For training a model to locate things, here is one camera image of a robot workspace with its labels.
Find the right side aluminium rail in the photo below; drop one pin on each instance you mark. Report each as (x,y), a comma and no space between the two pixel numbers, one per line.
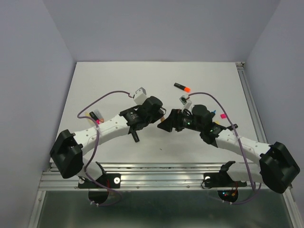
(260,133)

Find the purple cap black highlighter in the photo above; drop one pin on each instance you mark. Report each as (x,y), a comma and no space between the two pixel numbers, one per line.
(232,127)

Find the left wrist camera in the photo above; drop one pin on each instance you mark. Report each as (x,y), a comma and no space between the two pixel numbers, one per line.
(139,96)

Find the orange cap black highlighter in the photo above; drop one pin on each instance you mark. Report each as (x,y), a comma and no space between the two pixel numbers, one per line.
(182,87)

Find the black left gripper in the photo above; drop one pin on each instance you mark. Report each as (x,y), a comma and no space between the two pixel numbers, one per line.
(158,116)

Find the green cap black highlighter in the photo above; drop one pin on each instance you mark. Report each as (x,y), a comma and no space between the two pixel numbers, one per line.
(135,137)

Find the aluminium table rail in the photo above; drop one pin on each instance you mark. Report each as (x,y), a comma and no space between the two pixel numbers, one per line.
(167,195)

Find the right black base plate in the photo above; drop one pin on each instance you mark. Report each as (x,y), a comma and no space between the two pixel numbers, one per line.
(222,180)

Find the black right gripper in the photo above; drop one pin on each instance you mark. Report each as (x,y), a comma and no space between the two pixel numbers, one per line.
(173,121)

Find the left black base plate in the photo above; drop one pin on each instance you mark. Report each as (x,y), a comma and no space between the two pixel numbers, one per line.
(103,191)

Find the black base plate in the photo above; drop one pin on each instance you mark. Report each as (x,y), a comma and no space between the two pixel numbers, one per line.
(103,191)
(222,180)

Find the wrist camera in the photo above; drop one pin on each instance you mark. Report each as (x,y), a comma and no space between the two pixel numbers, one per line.
(185,100)
(139,96)

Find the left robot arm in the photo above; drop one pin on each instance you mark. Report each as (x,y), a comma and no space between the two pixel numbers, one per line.
(69,148)

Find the pastel orange grey highlighter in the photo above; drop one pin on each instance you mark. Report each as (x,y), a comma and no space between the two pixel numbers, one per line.
(99,115)

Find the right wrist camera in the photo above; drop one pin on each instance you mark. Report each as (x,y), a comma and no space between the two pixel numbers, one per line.
(185,100)

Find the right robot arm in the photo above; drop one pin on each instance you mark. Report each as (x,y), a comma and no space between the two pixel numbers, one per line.
(269,164)

